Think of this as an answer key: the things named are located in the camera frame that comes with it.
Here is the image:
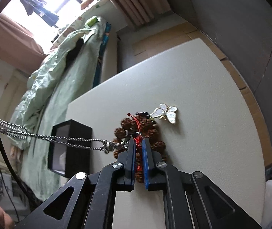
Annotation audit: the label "black cable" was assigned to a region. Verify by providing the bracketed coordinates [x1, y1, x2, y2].
[0, 101, 41, 210]

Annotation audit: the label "white gold butterfly brooch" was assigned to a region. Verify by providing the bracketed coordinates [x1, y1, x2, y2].
[150, 103, 178, 124]

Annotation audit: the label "brown rudraksha bead bracelet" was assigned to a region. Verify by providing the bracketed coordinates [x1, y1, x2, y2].
[112, 114, 168, 184]

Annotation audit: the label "pink curtain left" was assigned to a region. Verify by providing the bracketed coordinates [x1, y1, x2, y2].
[0, 14, 46, 74]

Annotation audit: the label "hanging dark clothes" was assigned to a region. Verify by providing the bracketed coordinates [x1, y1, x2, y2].
[20, 0, 59, 27]

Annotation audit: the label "black jewelry box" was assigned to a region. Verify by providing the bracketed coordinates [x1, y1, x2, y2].
[47, 120, 92, 178]

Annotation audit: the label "silver metal chain necklace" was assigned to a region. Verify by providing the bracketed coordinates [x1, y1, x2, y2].
[0, 112, 129, 154]

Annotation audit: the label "white table board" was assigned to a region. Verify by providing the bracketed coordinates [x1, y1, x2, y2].
[66, 39, 266, 222]

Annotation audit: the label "light green duvet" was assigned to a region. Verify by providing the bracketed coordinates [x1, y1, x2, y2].
[9, 27, 98, 148]

